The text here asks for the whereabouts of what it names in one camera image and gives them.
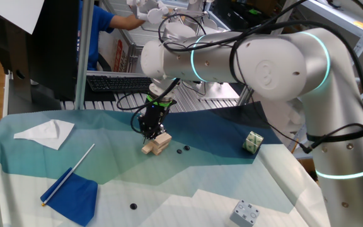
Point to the person in blue shirt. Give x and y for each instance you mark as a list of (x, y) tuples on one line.
[(101, 22)]

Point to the blue green white tablecloth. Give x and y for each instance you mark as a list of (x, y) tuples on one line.
[(200, 189)]

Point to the green white small box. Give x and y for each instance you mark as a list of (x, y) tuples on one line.
[(253, 142)]

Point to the grey cube block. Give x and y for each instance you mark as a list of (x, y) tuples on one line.
[(244, 214)]

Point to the black computer monitor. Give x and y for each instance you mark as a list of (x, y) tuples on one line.
[(52, 47)]

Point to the open brown cardboard box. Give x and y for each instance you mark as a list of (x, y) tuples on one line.
[(307, 164)]

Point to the bare person forearm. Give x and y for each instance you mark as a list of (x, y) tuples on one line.
[(126, 23)]

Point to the white foam packing piece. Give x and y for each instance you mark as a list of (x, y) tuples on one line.
[(279, 119)]

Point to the white paper sheet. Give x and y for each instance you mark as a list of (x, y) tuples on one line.
[(14, 12)]

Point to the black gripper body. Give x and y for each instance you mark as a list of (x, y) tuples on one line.
[(154, 116)]

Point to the black office chair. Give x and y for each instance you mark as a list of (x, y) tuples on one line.
[(102, 63)]

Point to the black keyboard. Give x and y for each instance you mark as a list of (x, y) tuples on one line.
[(118, 83)]

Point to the black mouse pad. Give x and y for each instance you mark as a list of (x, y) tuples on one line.
[(99, 94)]

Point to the small blue flag white stick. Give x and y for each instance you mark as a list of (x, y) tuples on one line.
[(74, 201)]

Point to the box with red print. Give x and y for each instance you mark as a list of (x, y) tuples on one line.
[(106, 50)]

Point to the white paper napkin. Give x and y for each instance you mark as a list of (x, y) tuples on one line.
[(47, 134)]

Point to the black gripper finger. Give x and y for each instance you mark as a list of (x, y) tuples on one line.
[(144, 132), (157, 132)]

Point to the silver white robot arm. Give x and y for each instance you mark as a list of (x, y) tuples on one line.
[(263, 69)]

